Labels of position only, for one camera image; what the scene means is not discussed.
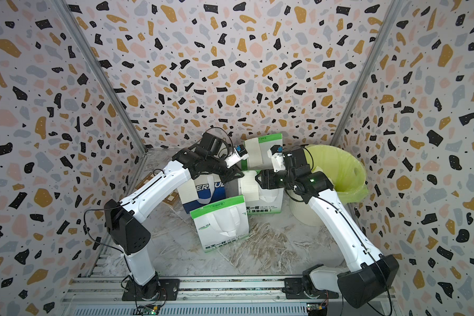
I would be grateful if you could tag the white trash bin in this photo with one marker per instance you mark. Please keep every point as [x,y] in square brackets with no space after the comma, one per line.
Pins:
[302,211]

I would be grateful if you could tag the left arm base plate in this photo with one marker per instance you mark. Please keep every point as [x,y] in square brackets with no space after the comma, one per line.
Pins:
[155,291]

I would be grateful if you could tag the wooden chessboard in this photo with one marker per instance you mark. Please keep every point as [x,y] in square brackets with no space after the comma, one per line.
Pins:
[171,200]

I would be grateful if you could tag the right corner aluminium post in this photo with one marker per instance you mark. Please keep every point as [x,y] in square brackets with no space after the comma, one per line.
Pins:
[389,18]

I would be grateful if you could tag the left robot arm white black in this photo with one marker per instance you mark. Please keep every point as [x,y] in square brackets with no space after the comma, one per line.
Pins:
[124,219]

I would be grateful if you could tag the receipt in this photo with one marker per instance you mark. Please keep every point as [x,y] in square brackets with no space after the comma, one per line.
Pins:
[250,189]
[254,151]

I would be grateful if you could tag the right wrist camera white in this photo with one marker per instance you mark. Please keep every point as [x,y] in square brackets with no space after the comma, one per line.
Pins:
[275,153]

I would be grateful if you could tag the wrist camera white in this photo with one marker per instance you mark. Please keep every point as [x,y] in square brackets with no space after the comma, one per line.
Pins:
[275,153]
[238,154]

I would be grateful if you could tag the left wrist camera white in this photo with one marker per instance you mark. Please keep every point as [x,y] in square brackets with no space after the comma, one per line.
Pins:
[238,154]

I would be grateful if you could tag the left corner aluminium post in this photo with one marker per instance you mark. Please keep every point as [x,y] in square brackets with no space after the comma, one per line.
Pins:
[62,9]

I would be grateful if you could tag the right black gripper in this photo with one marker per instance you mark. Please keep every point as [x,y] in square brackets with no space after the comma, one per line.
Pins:
[268,176]

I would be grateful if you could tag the yellow-green bin liner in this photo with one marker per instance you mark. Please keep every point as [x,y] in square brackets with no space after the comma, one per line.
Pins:
[347,174]

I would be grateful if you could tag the green white bag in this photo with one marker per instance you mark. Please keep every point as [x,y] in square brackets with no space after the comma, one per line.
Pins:
[265,142]
[221,223]
[270,201]

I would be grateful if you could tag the front blue white bag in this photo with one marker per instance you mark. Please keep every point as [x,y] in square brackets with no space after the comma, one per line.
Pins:
[204,190]

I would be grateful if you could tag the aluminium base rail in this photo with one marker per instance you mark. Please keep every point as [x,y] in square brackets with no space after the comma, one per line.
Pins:
[247,295]

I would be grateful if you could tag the corner aluminium post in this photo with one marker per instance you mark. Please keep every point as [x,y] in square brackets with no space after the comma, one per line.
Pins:
[389,18]
[62,9]

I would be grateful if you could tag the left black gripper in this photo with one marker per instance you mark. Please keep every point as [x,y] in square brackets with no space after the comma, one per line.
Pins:
[233,173]

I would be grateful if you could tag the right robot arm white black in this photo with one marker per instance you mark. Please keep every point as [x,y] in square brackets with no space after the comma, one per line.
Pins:
[369,273]

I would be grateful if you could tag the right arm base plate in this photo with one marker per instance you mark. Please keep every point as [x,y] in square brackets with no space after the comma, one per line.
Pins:
[303,288]

